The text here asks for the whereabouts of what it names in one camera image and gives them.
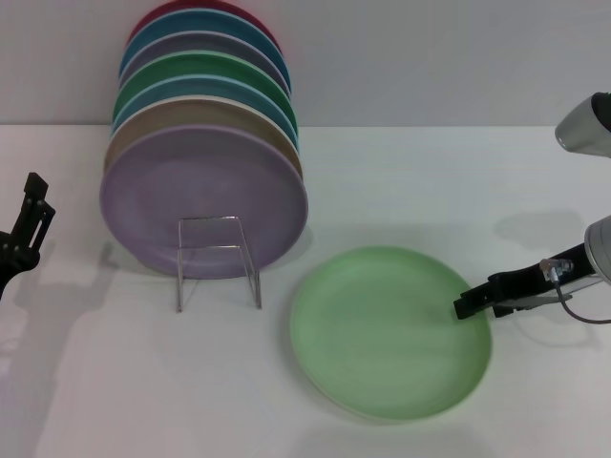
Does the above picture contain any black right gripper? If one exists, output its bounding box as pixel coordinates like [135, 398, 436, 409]
[453, 242, 596, 320]

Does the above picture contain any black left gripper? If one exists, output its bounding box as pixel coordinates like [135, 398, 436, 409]
[0, 172, 57, 302]

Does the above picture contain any light green plate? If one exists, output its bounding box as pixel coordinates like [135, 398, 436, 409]
[289, 245, 493, 426]

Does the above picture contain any lilac plate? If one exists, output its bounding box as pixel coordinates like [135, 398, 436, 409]
[98, 123, 309, 281]

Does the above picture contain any clear acrylic plate rack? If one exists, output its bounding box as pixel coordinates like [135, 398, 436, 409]
[176, 215, 263, 314]

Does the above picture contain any tan beige plate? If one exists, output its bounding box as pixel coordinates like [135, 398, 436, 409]
[103, 94, 304, 185]

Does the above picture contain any light blue plate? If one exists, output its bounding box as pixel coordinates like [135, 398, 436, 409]
[112, 73, 300, 149]

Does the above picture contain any dark green plate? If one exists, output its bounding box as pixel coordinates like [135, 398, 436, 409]
[113, 50, 300, 139]

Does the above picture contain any dark red plate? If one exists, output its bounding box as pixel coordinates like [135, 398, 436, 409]
[127, 0, 283, 53]

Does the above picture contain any grey purple plate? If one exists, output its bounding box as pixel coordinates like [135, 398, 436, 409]
[117, 31, 293, 96]

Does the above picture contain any deep blue plate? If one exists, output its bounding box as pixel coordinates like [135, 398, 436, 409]
[118, 9, 291, 92]

